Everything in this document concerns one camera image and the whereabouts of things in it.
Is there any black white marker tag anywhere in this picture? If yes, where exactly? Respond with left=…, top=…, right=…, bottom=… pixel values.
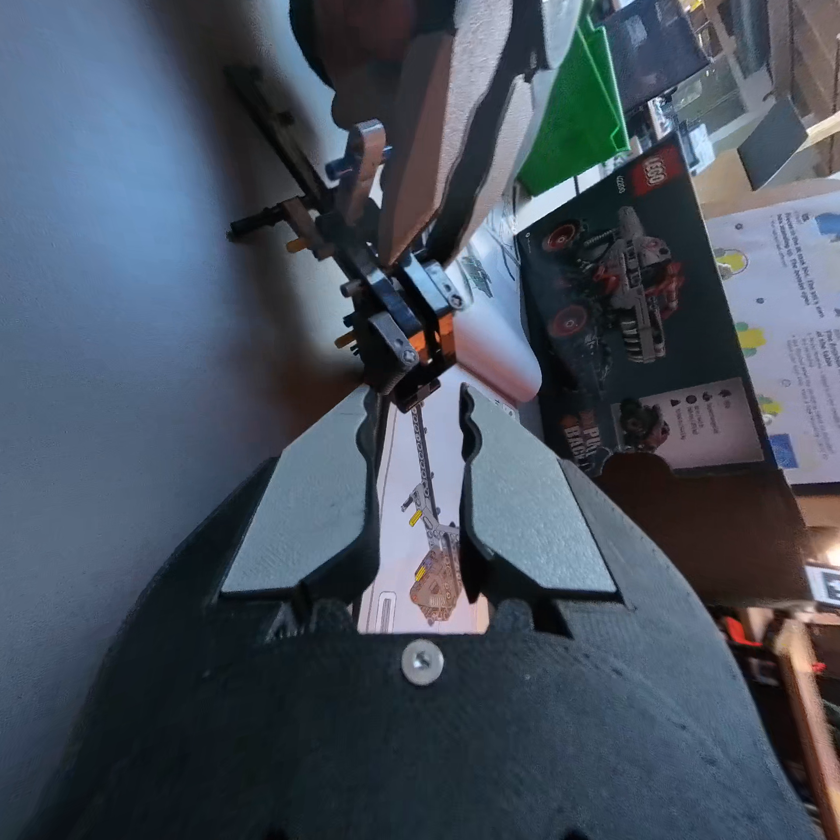
left=804, top=561, right=840, bottom=606

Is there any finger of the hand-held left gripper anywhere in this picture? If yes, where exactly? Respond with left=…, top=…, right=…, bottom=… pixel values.
left=376, top=0, right=547, bottom=266
left=482, top=0, right=586, bottom=221

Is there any white printed poster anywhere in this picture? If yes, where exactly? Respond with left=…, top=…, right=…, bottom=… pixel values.
left=705, top=190, right=840, bottom=488

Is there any black lego box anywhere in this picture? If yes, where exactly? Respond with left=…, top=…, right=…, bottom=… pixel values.
left=515, top=133, right=809, bottom=503

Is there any black grey lego model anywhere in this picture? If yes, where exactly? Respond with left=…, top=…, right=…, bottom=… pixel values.
left=228, top=120, right=462, bottom=411

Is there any black storage crate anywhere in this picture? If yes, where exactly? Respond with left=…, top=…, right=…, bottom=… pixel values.
left=602, top=0, right=715, bottom=114

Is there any lego sticker sheet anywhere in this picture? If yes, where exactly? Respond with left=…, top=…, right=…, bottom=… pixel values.
left=487, top=193, right=527, bottom=280

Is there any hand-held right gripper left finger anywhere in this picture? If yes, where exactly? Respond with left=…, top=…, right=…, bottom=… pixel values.
left=222, top=385, right=383, bottom=599

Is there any lego instruction booklet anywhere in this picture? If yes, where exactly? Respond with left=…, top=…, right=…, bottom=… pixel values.
left=357, top=190, right=546, bottom=636

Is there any green plastic bin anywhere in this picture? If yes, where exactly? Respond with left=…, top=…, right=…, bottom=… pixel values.
left=515, top=12, right=632, bottom=198

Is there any black chair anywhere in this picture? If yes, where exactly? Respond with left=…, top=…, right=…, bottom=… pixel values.
left=736, top=97, right=809, bottom=193

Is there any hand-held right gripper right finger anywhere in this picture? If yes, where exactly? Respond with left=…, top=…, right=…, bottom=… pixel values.
left=458, top=384, right=621, bottom=601

